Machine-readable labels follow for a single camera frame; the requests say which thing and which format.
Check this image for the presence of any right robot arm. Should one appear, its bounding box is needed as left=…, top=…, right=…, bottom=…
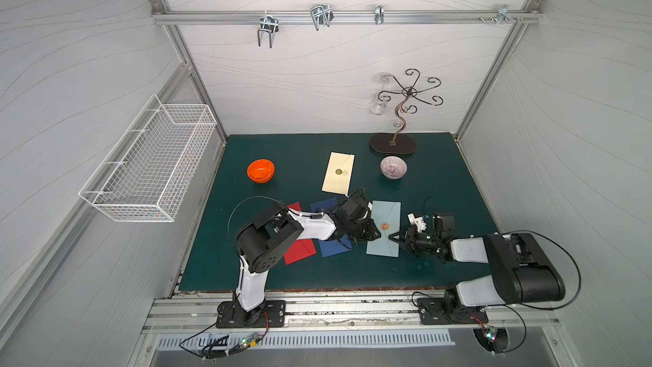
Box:
left=388, top=213, right=566, bottom=317

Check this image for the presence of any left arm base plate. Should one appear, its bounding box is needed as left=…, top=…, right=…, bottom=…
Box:
left=216, top=300, right=286, bottom=329

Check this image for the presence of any aluminium crossbar rail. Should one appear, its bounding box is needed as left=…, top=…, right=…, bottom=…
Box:
left=152, top=8, right=543, bottom=27

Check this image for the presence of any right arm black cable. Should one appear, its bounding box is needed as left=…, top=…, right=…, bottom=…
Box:
left=501, top=228, right=582, bottom=312

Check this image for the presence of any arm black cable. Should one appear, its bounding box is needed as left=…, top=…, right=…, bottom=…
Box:
left=227, top=195, right=289, bottom=251
left=501, top=228, right=582, bottom=312

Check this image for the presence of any orange plastic bowl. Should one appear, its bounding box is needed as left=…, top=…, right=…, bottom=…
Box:
left=246, top=159, right=275, bottom=184

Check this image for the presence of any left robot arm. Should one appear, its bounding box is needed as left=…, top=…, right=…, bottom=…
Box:
left=234, top=194, right=381, bottom=313

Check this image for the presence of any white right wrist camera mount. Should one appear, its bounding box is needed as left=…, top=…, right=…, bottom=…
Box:
left=407, top=213, right=427, bottom=233

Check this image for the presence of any striped ceramic bowl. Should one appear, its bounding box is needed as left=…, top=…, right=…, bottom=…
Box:
left=380, top=156, right=408, bottom=180

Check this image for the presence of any light blue envelope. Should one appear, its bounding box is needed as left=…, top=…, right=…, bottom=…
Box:
left=366, top=200, right=401, bottom=258

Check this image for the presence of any red envelope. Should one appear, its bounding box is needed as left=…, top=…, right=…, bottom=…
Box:
left=282, top=202, right=318, bottom=266

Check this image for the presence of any dark jewelry stand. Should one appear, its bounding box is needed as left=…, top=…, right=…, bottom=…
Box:
left=369, top=68, right=444, bottom=156

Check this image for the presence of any metal hook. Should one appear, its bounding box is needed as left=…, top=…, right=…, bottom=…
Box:
left=478, top=4, right=525, bottom=25
left=310, top=4, right=334, bottom=31
left=257, top=15, right=279, bottom=49
left=375, top=4, right=385, bottom=25

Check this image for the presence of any white wire basket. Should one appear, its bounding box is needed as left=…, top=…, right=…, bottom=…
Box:
left=78, top=94, right=217, bottom=223

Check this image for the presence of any cream envelope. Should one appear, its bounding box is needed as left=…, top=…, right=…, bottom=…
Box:
left=322, top=152, right=355, bottom=195

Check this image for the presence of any dark blue envelope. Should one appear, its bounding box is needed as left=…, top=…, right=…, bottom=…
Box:
left=311, top=198, right=352, bottom=258

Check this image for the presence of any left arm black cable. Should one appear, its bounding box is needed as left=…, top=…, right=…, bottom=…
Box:
left=227, top=195, right=289, bottom=251

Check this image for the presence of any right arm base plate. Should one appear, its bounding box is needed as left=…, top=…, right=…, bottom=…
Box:
left=416, top=297, right=488, bottom=326

